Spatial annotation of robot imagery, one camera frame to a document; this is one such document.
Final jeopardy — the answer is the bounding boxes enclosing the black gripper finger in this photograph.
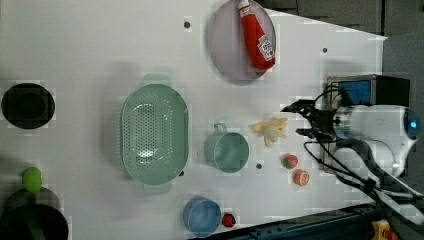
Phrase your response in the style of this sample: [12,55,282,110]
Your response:
[296,129,316,139]
[282,99,315,113]

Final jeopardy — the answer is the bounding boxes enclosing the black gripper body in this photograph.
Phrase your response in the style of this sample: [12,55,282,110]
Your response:
[309,109,335,139]

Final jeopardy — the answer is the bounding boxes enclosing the peeled toy banana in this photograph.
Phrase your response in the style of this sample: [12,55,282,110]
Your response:
[249,118,288,148]

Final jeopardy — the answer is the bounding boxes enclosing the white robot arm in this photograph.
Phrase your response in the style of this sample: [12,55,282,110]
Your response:
[283,99,423,227]

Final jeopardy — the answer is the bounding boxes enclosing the black toaster oven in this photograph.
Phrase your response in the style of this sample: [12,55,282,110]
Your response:
[327,74,410,107]

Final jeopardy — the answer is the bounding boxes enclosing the toy strawberry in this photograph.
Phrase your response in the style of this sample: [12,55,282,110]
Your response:
[282,154,299,169]

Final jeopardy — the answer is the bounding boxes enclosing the toy orange half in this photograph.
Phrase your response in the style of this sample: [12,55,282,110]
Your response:
[294,169,310,187]

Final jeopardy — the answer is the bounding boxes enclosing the red ketchup bottle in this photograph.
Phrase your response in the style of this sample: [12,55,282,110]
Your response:
[238,0,275,71]

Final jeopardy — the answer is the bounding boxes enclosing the green metal cup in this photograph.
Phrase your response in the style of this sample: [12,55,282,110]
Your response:
[204,123,249,173]

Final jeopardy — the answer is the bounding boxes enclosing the grey round plate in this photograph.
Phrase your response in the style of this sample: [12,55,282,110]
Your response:
[208,0,277,81]

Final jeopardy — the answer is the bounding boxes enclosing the yellow red toy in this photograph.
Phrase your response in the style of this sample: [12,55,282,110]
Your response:
[371,220,399,240]

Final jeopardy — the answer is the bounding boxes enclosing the small red toy fruit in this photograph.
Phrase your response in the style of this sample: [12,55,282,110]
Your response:
[221,213,236,228]

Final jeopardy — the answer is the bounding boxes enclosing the blue bowl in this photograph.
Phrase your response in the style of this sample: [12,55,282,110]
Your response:
[183,196,221,238]

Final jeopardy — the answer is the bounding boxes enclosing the green oval colander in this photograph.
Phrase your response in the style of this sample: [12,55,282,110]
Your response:
[120,73,189,195]

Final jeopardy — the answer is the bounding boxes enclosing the black round container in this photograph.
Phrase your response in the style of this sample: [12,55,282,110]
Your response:
[1,83,56,129]

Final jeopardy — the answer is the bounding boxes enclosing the black pot green knob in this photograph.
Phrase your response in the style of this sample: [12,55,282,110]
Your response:
[1,167,70,240]

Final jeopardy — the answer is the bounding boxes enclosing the blue metal frame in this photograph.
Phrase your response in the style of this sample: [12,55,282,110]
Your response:
[190,204,380,240]

